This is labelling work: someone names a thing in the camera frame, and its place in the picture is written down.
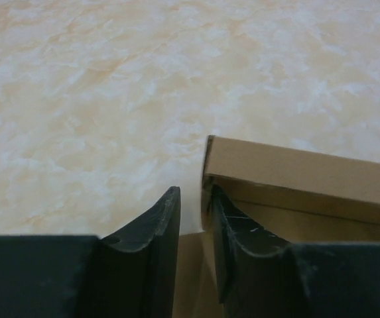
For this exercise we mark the brown cardboard box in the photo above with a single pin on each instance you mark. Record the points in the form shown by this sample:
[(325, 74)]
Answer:
[(299, 196)]

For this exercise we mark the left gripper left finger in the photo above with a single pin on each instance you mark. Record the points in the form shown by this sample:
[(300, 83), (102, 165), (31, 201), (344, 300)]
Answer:
[(129, 273)]

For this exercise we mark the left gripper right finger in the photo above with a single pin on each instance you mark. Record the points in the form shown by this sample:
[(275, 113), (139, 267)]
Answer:
[(259, 274)]

